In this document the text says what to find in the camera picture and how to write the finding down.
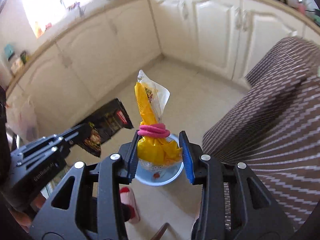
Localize black snack package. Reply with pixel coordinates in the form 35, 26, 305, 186
76, 98, 133, 158

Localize yellow bag with pink band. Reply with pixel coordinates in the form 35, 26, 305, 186
135, 70, 182, 170

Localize blue plastic trash bin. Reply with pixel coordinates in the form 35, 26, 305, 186
133, 133, 185, 187

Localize left hand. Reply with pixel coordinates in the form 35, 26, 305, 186
10, 192, 46, 233

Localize pink red slipper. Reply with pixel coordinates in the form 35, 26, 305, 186
119, 186, 140, 224

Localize brown polka dot tablecloth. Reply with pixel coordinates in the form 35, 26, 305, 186
202, 37, 319, 229

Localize cream lower cabinets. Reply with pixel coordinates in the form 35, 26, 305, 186
7, 0, 319, 134

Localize pink utensil holder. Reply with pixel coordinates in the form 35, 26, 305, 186
297, 0, 307, 15

